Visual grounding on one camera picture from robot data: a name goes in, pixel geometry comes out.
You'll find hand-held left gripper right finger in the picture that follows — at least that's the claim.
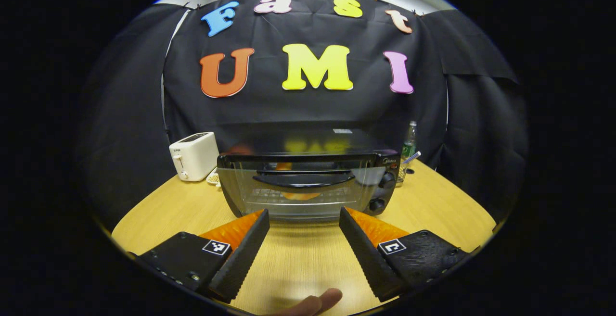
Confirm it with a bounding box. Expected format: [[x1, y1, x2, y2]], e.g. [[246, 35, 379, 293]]
[[339, 207, 471, 303]]

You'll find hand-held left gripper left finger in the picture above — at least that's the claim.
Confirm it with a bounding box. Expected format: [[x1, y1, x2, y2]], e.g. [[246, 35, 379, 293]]
[[136, 209, 270, 303]]

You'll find golden croissant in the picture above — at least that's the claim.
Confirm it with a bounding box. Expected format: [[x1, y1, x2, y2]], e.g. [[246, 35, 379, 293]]
[[282, 191, 322, 201]]

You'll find black electric oven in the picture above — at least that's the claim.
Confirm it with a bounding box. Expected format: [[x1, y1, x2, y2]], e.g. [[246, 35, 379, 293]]
[[217, 128, 401, 224]]

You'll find metal oven rack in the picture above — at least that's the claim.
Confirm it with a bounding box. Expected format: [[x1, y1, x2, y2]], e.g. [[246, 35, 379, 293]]
[[248, 187, 349, 207]]

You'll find metal mesh holder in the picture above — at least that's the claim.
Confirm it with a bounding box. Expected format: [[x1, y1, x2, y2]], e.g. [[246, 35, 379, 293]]
[[396, 159, 411, 185]]

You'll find white toaster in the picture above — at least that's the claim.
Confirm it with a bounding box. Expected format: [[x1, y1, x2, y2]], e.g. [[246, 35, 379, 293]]
[[169, 132, 220, 182]]

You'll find clear plastic water bottle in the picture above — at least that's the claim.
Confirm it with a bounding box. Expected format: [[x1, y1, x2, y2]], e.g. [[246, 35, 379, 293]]
[[402, 121, 418, 161]]

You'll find black backdrop cloth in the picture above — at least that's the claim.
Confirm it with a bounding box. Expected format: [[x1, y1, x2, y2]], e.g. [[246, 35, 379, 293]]
[[79, 0, 530, 230]]

